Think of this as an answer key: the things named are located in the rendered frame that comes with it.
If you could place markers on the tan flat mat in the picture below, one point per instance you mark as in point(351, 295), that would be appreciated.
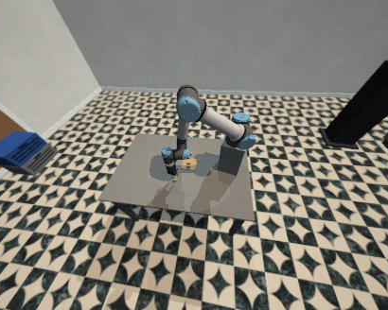
point(192, 164)

